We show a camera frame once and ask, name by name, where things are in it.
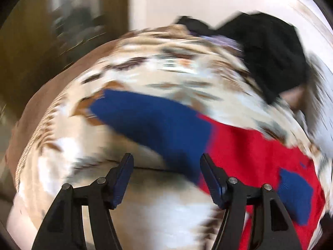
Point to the leaf print fleece blanket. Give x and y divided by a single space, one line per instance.
156 65

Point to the grey pillow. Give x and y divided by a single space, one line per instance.
324 119

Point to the dark leafy pattern panel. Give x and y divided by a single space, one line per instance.
78 13

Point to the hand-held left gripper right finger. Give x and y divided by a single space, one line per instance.
212 185

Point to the pink cloth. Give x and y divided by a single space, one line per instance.
295 97

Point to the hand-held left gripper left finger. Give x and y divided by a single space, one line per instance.
121 185

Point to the brown wooden furniture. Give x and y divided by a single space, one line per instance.
28 44

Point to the black cloth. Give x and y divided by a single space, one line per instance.
273 49

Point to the red and blue sweater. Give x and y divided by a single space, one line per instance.
242 156

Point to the light purple cloth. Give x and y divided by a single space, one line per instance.
223 41

